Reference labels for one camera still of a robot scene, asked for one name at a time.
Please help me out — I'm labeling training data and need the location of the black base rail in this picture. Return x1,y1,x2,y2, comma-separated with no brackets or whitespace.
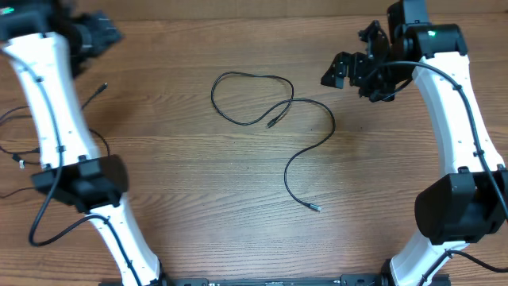
169,274,383,286

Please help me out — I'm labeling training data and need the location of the black cable bundle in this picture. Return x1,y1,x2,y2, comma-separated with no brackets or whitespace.
0,82,111,199

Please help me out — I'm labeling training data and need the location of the long black usb cable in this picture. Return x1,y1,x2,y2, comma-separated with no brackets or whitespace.
210,71,337,212

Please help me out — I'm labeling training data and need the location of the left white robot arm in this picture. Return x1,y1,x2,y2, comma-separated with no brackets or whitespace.
1,1,169,285

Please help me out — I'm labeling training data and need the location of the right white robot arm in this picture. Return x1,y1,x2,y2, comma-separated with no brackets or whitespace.
321,0,507,285

